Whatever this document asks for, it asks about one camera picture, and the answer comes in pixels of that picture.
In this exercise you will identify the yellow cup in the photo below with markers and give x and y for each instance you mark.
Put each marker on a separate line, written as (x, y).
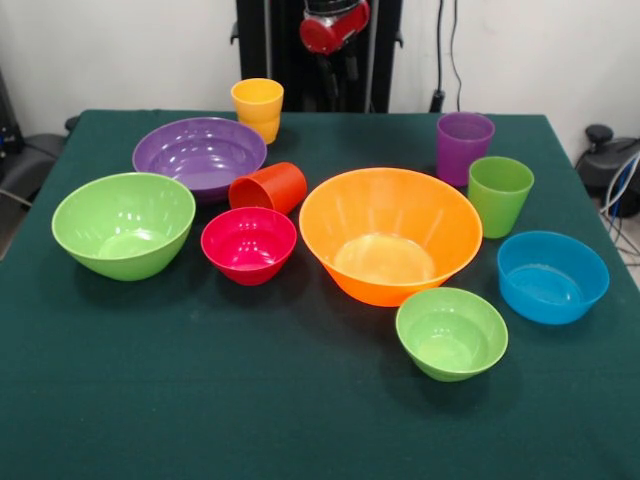
(257, 102)
(267, 131)

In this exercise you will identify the black stand frame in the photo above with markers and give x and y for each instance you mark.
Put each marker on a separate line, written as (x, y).
(7, 135)

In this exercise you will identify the blue bowl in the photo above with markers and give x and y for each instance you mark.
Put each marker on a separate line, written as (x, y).
(550, 295)

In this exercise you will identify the purple cup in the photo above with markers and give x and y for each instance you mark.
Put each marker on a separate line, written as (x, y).
(460, 150)

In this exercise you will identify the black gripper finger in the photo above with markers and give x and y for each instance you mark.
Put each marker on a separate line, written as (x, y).
(351, 65)
(329, 77)

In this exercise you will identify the large green bowl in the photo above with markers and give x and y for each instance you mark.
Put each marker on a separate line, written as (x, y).
(120, 250)

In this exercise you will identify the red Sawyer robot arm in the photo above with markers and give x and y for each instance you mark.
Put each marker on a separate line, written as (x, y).
(332, 6)

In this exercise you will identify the pink bowl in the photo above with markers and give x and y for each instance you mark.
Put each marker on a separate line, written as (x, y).
(247, 252)

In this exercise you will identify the small green bowl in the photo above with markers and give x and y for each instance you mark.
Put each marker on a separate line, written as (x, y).
(450, 345)

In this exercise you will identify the large orange bowl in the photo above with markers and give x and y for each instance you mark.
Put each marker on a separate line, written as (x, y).
(385, 280)

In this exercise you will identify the purple bowl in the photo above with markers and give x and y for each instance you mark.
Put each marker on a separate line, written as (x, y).
(197, 155)

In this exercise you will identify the orange cup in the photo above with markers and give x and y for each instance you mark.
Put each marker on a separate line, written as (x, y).
(280, 185)

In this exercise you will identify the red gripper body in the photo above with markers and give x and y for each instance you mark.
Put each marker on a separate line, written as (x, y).
(332, 30)

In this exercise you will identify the green cup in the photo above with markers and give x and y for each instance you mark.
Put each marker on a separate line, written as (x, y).
(500, 210)

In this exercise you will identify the dark green tablecloth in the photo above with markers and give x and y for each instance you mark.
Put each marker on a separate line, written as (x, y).
(200, 400)

